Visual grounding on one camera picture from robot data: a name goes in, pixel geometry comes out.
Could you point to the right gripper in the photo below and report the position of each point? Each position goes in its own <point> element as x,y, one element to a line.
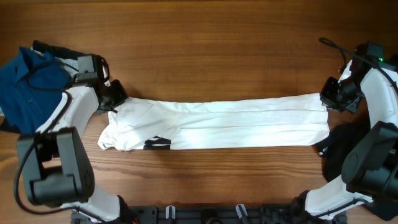
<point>330,93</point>

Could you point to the black garment pile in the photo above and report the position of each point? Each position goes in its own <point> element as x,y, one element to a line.
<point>345,137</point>

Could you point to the folded black garment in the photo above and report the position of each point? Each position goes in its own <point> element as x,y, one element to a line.
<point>56,51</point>

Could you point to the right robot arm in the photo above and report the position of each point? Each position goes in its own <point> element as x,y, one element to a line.
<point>369,172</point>

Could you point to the folded blue shirt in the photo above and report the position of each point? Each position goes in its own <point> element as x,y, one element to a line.
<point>24,100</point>

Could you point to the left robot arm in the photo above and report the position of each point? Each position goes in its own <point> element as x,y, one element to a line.
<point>55,173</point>

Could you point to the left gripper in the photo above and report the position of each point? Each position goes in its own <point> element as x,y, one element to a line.
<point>122,96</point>

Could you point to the white polo shirt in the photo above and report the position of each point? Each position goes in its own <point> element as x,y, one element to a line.
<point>147,124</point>

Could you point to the folded light denim jeans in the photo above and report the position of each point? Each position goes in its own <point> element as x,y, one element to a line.
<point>68,64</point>

